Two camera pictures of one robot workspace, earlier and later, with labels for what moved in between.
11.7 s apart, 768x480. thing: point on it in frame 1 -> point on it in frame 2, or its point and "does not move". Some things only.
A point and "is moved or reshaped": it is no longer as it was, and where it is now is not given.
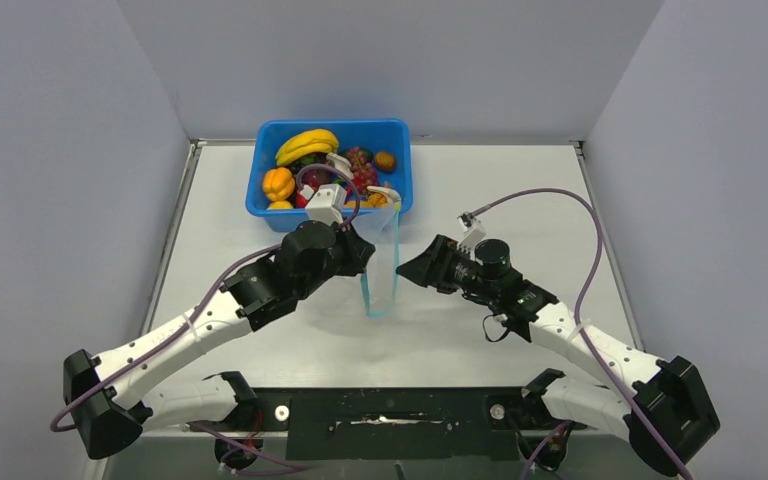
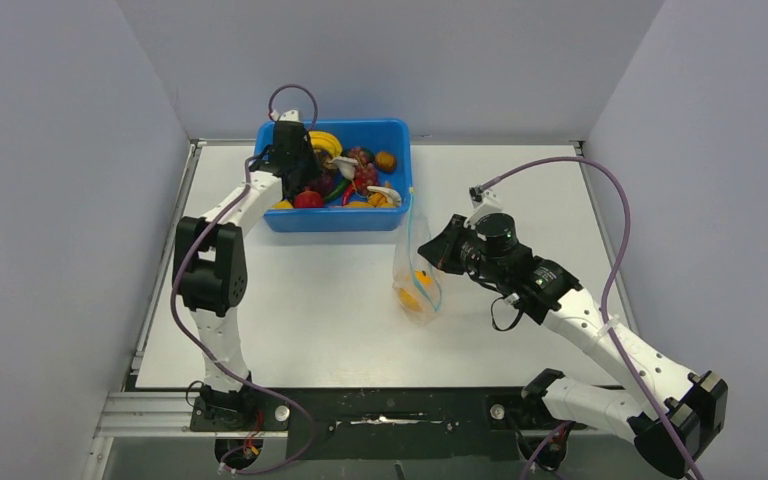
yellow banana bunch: x=313 y=141 does not move
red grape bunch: x=362 y=169 does not move
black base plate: x=397 y=422 does not move
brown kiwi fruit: x=385 y=162 does not move
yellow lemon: x=280 y=205 does not move
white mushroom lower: x=391 y=195 does not move
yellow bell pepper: x=278 y=183 is moved or reshaped
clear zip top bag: x=380 y=276 -> x=416 y=291
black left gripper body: x=344 y=259 -> x=305 y=160
